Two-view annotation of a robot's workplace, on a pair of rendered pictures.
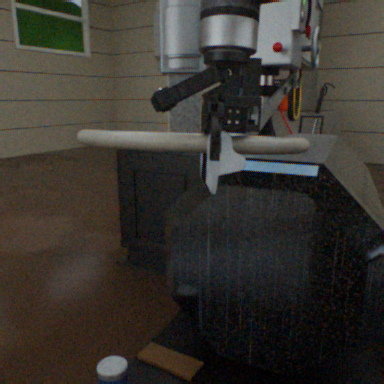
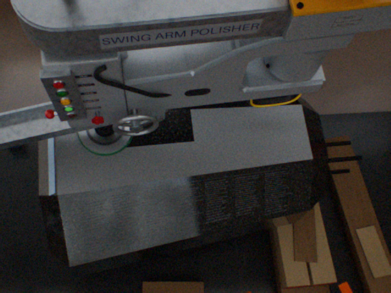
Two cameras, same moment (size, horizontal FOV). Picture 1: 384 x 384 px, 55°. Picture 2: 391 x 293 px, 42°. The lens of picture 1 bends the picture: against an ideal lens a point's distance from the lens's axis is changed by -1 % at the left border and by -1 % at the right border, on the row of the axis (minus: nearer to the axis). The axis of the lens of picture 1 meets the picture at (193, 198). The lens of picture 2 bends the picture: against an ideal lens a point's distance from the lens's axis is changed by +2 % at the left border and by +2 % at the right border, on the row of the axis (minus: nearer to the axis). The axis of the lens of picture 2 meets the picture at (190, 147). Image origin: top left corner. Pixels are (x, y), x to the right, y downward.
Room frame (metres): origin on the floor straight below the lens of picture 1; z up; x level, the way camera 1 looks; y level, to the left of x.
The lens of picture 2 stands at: (1.20, -1.04, 2.71)
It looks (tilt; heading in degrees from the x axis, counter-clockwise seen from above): 69 degrees down; 50
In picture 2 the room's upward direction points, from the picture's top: 9 degrees clockwise
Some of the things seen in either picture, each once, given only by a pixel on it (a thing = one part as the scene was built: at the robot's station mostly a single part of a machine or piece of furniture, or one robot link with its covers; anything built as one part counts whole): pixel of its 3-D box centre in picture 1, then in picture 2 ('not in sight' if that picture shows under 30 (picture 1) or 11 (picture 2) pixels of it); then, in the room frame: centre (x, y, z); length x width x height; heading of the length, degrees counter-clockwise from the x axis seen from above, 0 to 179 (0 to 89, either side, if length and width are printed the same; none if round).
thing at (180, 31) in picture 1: (215, 34); not in sight; (2.21, -0.12, 1.36); 0.74 x 0.34 x 0.25; 64
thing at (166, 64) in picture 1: (183, 37); not in sight; (2.30, 0.06, 1.36); 0.35 x 0.35 x 0.41
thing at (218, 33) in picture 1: (227, 41); not in sight; (0.61, -0.05, 1.10); 0.10 x 0.09 x 0.05; 8
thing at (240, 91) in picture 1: (229, 96); not in sight; (0.60, -0.06, 1.01); 0.09 x 0.08 x 0.12; 97
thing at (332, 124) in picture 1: (306, 143); not in sight; (5.00, -1.52, 0.43); 1.30 x 0.62 x 0.86; 148
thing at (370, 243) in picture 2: not in sight; (373, 251); (2.34, -1.26, 0.10); 0.25 x 0.10 x 0.01; 71
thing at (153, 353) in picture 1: (169, 360); not in sight; (1.23, 0.09, 0.02); 0.25 x 0.10 x 0.01; 60
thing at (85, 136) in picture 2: not in sight; (105, 127); (1.42, -0.26, 0.84); 0.21 x 0.21 x 0.01
